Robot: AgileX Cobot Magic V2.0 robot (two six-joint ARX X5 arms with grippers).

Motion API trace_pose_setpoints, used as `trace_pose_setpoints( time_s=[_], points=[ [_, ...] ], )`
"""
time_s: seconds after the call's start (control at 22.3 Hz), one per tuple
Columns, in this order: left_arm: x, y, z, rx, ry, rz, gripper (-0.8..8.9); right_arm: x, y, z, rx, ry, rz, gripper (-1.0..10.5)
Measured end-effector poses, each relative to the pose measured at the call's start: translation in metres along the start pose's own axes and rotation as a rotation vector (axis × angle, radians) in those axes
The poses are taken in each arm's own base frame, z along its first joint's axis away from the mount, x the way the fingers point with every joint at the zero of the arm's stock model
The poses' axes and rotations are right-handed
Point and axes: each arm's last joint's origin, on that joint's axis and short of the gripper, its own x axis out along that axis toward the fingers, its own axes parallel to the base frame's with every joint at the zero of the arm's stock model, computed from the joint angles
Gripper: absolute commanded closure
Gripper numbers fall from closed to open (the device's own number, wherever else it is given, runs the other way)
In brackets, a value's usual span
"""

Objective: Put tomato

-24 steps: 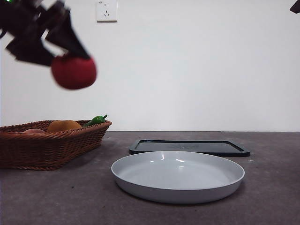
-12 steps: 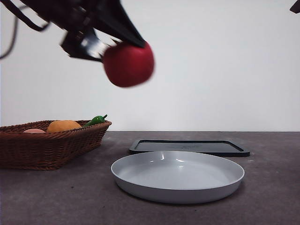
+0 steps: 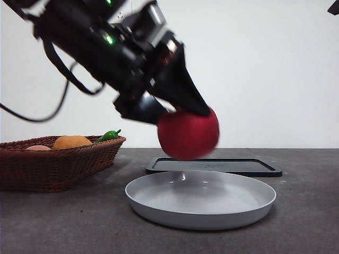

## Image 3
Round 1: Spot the red tomato with green stem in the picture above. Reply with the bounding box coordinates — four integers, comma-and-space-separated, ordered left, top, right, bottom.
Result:
157, 105, 221, 161

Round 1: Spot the green chili pepper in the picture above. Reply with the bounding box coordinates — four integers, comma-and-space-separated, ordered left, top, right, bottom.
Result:
93, 129, 122, 144

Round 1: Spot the black rectangular tray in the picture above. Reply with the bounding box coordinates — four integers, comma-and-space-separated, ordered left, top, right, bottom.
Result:
145, 157, 283, 177

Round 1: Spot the brown wicker basket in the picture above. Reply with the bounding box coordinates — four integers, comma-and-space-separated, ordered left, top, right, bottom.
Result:
0, 135, 127, 193

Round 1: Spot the pale brown egg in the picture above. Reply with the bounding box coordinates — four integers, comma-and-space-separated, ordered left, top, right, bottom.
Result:
25, 144, 52, 152

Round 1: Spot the grey round plate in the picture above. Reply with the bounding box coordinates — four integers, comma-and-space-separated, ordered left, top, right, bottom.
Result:
124, 170, 277, 231

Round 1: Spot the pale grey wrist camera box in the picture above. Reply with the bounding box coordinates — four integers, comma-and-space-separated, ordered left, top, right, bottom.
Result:
123, 1, 167, 48

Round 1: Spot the thick black cable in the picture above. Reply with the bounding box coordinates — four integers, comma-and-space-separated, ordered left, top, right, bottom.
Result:
43, 39, 106, 96

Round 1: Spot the thin black cable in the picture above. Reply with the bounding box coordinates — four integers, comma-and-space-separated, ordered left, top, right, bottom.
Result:
0, 61, 80, 123

